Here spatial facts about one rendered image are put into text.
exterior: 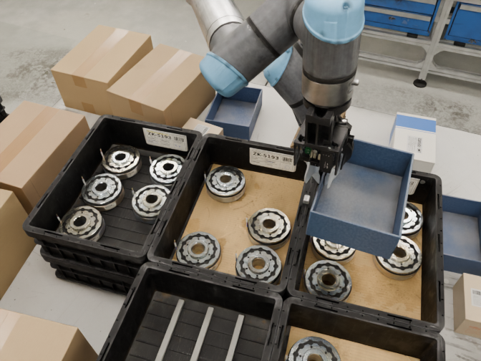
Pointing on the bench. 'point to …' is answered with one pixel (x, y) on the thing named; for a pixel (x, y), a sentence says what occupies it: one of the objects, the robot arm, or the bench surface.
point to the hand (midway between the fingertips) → (323, 175)
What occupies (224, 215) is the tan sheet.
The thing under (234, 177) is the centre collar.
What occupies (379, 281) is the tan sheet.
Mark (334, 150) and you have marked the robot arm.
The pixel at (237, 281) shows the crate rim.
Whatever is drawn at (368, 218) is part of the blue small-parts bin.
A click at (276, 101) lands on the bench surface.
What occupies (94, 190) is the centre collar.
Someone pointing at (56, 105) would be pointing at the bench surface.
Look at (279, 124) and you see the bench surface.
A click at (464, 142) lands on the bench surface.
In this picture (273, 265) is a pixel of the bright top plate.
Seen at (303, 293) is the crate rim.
